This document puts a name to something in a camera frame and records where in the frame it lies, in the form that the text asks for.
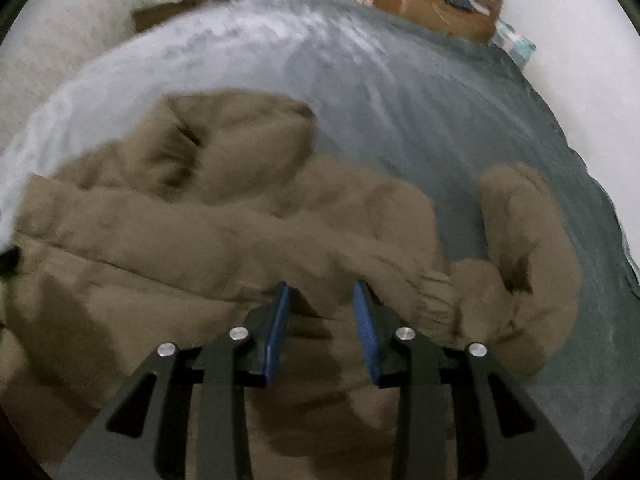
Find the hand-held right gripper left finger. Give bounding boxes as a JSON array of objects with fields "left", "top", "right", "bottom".
[{"left": 57, "top": 281, "right": 292, "bottom": 480}]

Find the wooden nightstand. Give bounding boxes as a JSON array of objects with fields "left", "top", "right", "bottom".
[{"left": 131, "top": 0, "right": 232, "bottom": 34}]

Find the brown puffer jacket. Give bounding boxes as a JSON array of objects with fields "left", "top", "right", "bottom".
[{"left": 0, "top": 89, "right": 584, "bottom": 480}]

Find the grey bed blanket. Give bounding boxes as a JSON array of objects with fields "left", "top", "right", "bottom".
[{"left": 0, "top": 0, "right": 640, "bottom": 480}]

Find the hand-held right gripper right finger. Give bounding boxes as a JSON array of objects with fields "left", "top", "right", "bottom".
[{"left": 353, "top": 280, "right": 585, "bottom": 480}]

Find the checked pillow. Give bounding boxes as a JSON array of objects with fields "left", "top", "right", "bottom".
[{"left": 494, "top": 19, "right": 538, "bottom": 70}]

